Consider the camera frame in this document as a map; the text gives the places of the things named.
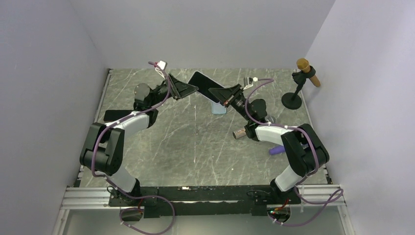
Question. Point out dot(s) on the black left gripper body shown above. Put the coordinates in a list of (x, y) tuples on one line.
[(172, 88)]

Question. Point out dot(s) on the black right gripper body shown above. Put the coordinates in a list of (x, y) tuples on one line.
[(236, 100)]

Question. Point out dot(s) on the light blue phone case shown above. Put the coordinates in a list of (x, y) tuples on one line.
[(218, 109)]

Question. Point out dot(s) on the black phone purple frame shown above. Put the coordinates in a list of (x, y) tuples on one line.
[(204, 83)]

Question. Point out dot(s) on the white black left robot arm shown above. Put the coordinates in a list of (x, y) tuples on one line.
[(103, 148)]

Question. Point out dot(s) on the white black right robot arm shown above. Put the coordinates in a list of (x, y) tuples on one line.
[(304, 149)]

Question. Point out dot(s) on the black phone in lilac case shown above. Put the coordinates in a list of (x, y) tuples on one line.
[(113, 115)]

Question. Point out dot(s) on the glitter rhinestone microphone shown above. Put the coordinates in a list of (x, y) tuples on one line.
[(241, 132)]

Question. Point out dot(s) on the black round mic stand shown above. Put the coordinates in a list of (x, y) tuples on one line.
[(293, 101)]

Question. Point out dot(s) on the purple microphone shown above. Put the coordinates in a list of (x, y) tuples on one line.
[(277, 150)]

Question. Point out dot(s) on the gold microphone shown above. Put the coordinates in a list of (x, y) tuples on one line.
[(306, 68)]

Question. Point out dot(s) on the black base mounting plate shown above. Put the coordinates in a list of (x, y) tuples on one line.
[(255, 200)]

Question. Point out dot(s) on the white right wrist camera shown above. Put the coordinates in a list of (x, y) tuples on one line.
[(249, 82)]

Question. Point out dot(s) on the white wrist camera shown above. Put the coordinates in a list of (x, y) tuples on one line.
[(160, 67), (249, 82)]

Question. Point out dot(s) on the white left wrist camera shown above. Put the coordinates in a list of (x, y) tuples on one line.
[(160, 67)]

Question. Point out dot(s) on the aluminium frame rail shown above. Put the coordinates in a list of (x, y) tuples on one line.
[(99, 198)]

